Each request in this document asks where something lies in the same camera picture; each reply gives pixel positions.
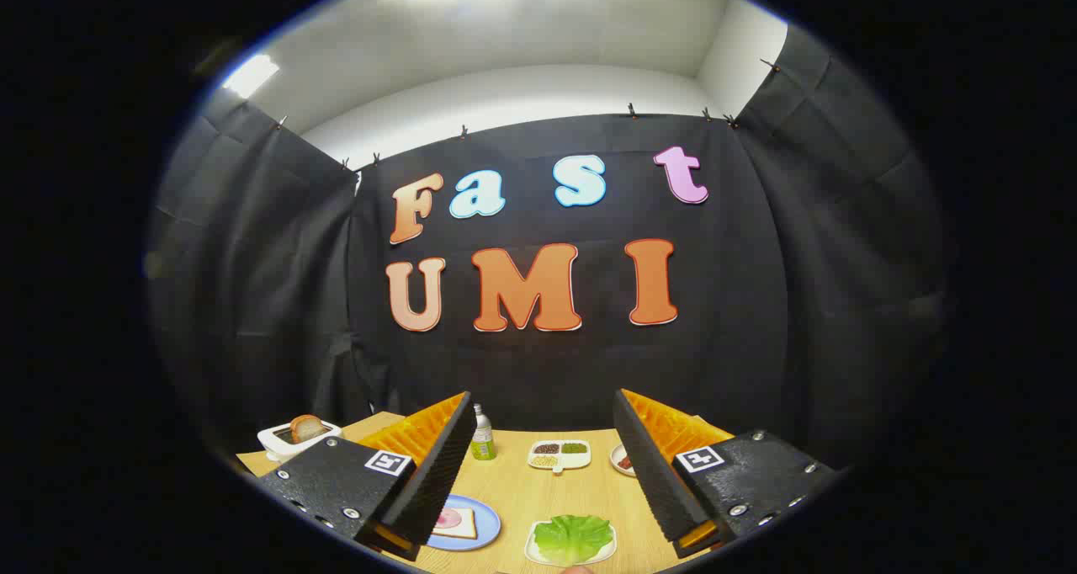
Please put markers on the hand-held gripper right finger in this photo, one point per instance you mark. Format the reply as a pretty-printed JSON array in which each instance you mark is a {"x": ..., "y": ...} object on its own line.
[{"x": 648, "y": 473}]

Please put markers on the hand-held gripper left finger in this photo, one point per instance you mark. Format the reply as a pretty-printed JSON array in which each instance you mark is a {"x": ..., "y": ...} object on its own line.
[{"x": 446, "y": 465}]

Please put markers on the green lettuce leaf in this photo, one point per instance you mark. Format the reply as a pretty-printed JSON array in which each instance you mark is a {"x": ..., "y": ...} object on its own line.
[{"x": 572, "y": 536}]

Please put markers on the toasted bread slice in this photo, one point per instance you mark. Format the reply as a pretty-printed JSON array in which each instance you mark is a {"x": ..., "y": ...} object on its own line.
[{"x": 307, "y": 427}]

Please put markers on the white oval plate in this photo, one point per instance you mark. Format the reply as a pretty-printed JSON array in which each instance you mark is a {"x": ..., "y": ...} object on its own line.
[{"x": 617, "y": 466}]

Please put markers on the green label metal bottle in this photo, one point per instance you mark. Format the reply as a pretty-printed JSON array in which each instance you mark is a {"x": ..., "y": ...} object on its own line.
[{"x": 483, "y": 444}]

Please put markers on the pink ham slice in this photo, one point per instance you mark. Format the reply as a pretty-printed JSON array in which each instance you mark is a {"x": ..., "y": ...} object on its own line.
[{"x": 448, "y": 519}]

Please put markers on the white bread slice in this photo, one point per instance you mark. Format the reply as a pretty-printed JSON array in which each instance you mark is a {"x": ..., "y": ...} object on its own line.
[{"x": 467, "y": 525}]

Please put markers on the white divided dish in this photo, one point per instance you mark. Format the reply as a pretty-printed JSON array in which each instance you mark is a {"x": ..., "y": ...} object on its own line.
[{"x": 580, "y": 461}]

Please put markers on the blue round plate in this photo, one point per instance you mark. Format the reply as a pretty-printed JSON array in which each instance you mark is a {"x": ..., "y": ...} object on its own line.
[{"x": 486, "y": 523}]

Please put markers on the pile of yellow soybeans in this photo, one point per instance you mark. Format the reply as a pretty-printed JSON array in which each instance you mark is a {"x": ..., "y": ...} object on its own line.
[{"x": 545, "y": 461}]

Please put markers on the white curved plate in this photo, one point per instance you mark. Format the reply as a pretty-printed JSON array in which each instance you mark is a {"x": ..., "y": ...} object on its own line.
[{"x": 531, "y": 549}]

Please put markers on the black backdrop cloth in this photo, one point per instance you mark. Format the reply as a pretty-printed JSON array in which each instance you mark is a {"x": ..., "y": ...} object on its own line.
[{"x": 547, "y": 364}]

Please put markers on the white toaster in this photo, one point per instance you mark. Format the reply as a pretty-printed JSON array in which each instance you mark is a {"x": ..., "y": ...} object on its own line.
[{"x": 276, "y": 445}]

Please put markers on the ceiling light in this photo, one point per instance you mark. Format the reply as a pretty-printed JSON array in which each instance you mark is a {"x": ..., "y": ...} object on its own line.
[{"x": 248, "y": 75}]

